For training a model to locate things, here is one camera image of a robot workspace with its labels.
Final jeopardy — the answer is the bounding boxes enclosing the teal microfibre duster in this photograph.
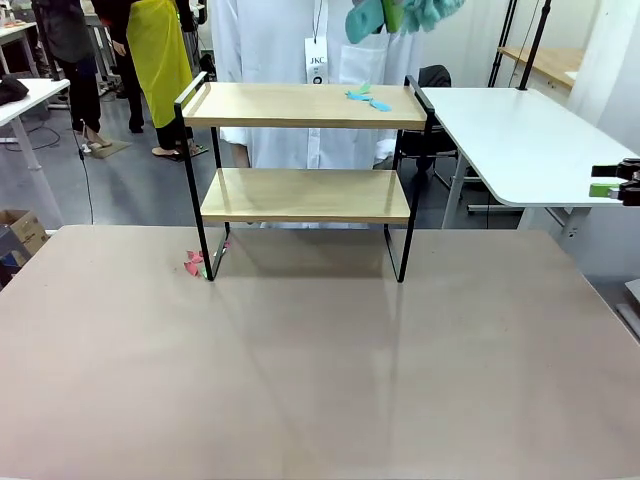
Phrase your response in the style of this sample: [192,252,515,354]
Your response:
[344,0,466,44]

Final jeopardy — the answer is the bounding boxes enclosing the black office chair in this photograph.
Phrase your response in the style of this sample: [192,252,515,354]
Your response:
[399,64,474,189]

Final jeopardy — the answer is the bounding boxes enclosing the white desk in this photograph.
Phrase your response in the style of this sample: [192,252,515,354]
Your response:
[0,77,71,227]
[417,87,640,236]

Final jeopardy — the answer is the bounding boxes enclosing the grey metal stand base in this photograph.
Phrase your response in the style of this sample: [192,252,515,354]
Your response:
[614,277,640,344]

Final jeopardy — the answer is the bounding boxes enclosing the black stand pole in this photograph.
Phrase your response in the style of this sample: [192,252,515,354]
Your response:
[488,0,519,89]
[516,0,552,93]

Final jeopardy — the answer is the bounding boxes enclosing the wooden-top table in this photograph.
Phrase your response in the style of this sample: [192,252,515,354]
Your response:
[497,46,586,92]

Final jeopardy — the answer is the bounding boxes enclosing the white hanging fabric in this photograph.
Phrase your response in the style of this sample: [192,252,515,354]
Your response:
[567,0,640,131]

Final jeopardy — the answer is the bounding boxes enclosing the person in white shirt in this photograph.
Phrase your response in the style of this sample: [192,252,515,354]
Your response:
[207,0,417,229]

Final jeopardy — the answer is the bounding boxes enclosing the mannequin in yellow skirt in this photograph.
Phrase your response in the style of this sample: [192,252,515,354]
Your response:
[107,0,210,162]

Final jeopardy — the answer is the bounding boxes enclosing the cardboard floor mat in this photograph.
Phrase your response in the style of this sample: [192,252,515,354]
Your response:
[82,139,132,160]

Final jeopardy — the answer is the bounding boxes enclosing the grey cluttered desk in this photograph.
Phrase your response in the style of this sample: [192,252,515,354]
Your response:
[0,22,41,76]

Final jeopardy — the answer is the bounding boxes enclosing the black bag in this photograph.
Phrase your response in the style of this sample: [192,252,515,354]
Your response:
[0,74,30,107]

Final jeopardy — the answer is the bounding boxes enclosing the cardboard box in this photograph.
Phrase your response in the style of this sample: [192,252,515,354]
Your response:
[0,208,51,262]

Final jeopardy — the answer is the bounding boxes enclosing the dark blue floor object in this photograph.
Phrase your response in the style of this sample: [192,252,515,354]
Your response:
[0,224,27,289]

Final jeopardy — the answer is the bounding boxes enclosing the white name badge with lanyard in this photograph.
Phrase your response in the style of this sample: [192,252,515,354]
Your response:
[304,0,332,87]

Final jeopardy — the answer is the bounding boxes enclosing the two-tier wooden black-frame shelf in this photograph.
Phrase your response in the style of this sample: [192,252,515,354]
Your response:
[173,71,436,285]

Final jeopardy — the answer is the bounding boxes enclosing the black floor cable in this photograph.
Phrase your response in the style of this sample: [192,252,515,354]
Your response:
[73,117,97,226]

